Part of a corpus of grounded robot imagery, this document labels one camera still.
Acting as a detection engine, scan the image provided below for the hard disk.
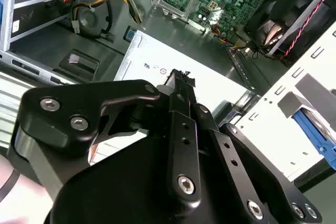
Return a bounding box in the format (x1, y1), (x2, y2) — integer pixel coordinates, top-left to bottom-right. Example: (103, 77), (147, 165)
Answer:
(291, 104), (336, 172)

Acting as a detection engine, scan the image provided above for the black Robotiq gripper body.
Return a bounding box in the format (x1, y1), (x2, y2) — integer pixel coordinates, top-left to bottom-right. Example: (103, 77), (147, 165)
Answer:
(49, 137), (250, 224)

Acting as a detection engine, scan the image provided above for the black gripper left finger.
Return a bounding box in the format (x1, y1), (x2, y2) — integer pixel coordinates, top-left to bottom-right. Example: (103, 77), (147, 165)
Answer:
(7, 69), (202, 205)

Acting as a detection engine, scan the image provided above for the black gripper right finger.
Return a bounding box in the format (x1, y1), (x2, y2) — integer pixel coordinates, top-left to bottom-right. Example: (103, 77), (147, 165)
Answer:
(185, 73), (322, 224)

